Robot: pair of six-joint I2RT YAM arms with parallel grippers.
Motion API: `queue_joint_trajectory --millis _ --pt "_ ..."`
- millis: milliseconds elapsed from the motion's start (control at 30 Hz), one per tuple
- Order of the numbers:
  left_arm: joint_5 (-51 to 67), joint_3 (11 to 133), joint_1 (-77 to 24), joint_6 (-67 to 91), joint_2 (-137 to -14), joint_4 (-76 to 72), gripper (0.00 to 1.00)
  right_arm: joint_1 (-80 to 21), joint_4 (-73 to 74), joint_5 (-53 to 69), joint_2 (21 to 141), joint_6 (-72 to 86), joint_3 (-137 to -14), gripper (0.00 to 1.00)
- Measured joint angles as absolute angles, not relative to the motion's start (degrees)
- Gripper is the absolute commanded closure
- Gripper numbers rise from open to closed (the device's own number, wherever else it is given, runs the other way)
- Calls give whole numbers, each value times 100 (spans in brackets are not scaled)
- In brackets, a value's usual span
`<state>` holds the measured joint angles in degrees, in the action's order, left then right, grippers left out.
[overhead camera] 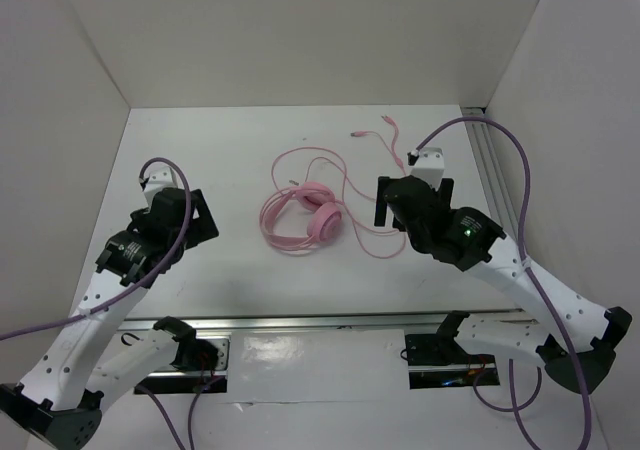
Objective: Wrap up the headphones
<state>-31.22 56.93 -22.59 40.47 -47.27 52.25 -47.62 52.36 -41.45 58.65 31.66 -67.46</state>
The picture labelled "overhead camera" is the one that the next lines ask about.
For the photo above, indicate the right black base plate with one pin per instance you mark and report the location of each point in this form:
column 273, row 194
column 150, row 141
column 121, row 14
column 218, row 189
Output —
column 438, row 362

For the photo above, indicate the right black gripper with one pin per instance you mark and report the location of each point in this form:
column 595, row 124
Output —
column 381, row 205

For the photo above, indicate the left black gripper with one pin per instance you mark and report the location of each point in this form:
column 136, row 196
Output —
column 203, row 226

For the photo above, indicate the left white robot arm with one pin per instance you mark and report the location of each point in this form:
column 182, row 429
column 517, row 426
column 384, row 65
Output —
column 61, row 401

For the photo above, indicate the aluminium front rail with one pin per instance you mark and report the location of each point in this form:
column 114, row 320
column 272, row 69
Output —
column 323, row 321

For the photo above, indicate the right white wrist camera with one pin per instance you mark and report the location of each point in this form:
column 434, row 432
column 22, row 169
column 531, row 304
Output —
column 427, row 164

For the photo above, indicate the aluminium side rail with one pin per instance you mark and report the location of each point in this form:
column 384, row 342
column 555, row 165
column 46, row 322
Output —
column 500, row 205

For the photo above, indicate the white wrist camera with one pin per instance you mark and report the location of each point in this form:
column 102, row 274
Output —
column 156, row 182
column 427, row 164

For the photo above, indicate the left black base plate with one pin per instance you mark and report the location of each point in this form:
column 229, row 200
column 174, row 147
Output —
column 206, row 368

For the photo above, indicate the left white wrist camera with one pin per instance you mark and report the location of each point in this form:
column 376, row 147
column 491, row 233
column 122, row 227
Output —
column 156, row 182

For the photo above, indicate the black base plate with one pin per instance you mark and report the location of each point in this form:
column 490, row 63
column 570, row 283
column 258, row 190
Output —
column 438, row 362
column 206, row 368

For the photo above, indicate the pink headphones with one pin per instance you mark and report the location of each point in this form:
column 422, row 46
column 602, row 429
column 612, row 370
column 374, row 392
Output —
column 312, row 201

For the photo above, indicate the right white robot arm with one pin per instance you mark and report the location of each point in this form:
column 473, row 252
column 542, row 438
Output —
column 572, row 339

